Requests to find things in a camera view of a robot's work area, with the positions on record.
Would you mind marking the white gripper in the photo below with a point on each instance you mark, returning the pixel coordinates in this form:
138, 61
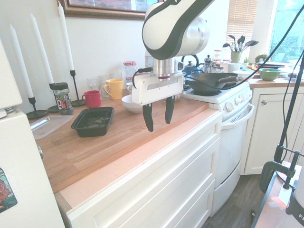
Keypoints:
164, 91

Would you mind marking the plain white ceramic bowl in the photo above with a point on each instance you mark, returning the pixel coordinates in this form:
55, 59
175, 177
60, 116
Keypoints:
129, 104

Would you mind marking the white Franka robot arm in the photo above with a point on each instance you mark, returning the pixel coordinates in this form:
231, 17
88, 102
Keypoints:
161, 35

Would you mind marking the small white patterned cup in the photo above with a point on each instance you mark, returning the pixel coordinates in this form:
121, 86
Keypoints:
129, 87

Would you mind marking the glass jar red checked lid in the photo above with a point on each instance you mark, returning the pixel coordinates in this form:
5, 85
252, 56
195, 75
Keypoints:
130, 70
227, 60
217, 54
128, 80

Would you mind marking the yellow ceramic mug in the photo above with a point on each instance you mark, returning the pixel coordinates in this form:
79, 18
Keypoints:
116, 89

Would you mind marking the clear drinking glass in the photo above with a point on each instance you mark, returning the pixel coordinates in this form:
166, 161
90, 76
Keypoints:
116, 75
104, 79
93, 84

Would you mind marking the black wok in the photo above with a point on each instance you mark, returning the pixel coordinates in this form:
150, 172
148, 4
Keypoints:
206, 82

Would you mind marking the white drawer cabinet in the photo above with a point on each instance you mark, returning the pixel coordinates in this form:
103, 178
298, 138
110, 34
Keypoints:
154, 178

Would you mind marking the black plastic food container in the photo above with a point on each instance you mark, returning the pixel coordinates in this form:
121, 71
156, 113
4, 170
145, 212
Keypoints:
92, 122

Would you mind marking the red speckled mug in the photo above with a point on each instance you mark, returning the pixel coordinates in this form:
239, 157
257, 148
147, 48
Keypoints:
92, 99

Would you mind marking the glass french press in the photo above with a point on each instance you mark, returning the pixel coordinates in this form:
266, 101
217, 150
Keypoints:
208, 66

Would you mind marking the white stove knob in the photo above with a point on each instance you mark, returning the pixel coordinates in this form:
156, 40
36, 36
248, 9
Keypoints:
229, 107
237, 101
242, 97
248, 94

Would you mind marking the white kitchen stove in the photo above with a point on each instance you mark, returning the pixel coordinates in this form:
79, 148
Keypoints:
232, 133

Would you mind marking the large plain white mug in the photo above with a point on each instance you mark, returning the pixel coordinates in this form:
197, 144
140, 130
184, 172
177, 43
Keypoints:
234, 67

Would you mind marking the shallow white bowl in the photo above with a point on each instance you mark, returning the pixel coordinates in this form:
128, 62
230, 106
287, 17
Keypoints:
242, 74

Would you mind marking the pale green utensil holder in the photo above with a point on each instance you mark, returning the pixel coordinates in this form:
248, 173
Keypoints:
235, 57

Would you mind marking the black kitchen utensil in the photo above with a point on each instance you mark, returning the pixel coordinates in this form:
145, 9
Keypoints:
231, 38
241, 39
226, 45
251, 43

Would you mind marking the spice jar black lid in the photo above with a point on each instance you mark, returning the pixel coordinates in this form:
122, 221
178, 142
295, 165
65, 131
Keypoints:
61, 99

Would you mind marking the white door cabinet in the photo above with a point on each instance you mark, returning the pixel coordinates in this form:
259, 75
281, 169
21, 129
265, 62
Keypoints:
268, 133

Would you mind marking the clear plastic container lid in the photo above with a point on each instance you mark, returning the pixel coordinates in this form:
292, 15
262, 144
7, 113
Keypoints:
47, 126

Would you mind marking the small green potted plant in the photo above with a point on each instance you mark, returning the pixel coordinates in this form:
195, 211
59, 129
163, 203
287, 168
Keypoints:
260, 57

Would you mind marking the green bowl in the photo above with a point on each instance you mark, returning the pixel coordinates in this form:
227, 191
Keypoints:
269, 74

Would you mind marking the tall white candle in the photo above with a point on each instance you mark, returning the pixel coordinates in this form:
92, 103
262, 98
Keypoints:
66, 38
21, 64
42, 50

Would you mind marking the beige window blinds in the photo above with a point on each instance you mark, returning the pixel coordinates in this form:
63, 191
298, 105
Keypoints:
241, 23

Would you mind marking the black metal clamp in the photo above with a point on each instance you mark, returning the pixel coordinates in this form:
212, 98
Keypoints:
268, 175

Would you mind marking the white refrigerator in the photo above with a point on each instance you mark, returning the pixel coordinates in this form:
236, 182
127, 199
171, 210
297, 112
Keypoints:
26, 166

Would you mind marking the robot mounting table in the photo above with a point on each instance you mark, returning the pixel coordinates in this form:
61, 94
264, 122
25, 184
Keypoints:
268, 209

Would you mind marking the arched picture fridge magnet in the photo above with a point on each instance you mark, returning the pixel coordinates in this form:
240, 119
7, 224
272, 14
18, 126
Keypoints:
7, 192

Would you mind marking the framed picture brown frame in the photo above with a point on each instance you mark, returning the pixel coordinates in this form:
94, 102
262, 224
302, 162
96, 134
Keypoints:
99, 13

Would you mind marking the black camera stand pole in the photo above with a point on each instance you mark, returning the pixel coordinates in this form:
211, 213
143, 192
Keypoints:
288, 104

